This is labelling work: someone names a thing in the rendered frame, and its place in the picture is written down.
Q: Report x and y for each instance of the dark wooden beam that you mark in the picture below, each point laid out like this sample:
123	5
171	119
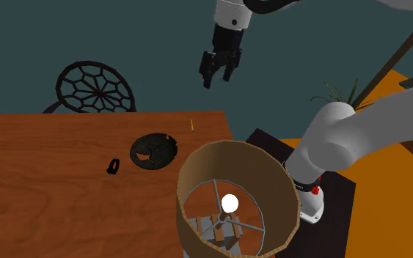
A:
392	60

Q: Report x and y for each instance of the dark web-back chair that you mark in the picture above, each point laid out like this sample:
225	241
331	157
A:
95	87

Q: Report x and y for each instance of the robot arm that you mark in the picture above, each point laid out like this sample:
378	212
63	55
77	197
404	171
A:
338	139

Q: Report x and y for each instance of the black round dish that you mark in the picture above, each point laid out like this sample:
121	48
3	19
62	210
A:
153	151

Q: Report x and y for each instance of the brown shade table lamp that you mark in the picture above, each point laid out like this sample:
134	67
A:
206	160

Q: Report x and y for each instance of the yellow pencil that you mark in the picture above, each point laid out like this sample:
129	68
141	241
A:
191	125

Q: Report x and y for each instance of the green potted plant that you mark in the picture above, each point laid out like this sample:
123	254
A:
342	93

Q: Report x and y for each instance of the dark robot stand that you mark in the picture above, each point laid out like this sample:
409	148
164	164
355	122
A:
329	221

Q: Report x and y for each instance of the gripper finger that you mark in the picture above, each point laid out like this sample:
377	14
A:
207	70
229	71

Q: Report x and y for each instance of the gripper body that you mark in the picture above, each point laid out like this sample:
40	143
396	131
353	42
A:
226	40

